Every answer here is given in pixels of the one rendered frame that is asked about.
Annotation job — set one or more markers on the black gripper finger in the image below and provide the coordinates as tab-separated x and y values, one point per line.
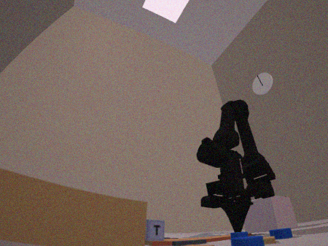
230	213
240	210

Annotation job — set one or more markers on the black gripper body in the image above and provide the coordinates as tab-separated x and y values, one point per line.
261	189

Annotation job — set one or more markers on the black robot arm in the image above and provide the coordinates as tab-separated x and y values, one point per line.
218	153

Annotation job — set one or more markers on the tan strip with red lines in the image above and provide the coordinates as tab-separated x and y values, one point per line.
167	242

